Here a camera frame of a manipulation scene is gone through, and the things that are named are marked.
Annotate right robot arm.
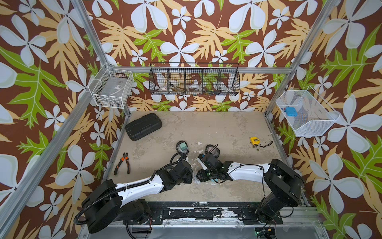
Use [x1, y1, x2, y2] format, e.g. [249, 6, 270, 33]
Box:
[196, 156, 304, 223]

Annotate white wire basket right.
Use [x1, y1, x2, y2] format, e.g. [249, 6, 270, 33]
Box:
[276, 87, 340, 137]

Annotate orange handled pliers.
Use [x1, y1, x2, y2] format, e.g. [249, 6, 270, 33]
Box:
[113, 152, 131, 176]

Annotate black wire basket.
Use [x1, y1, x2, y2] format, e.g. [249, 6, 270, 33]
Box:
[148, 62, 240, 96]

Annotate white wire basket left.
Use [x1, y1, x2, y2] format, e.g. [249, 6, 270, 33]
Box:
[89, 64, 134, 109]

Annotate black ribbed hard case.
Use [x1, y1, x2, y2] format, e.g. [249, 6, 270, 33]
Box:
[125, 113, 162, 141]

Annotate mint green charger plug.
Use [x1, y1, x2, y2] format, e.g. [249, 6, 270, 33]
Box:
[179, 143, 188, 152]

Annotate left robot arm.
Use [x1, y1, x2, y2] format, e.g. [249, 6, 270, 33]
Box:
[73, 152, 193, 234]

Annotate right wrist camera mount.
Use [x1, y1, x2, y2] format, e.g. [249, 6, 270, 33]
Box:
[198, 153, 223, 170]

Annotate yellow tape measure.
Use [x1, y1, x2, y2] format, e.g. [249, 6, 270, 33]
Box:
[250, 136, 260, 146]

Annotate white wire basket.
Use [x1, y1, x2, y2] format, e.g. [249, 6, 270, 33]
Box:
[89, 64, 134, 109]
[276, 87, 340, 137]

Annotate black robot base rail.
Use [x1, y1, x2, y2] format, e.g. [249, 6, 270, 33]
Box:
[122, 201, 284, 226]

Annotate blue object in basket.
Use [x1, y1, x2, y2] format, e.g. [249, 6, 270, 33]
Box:
[284, 107, 298, 117]

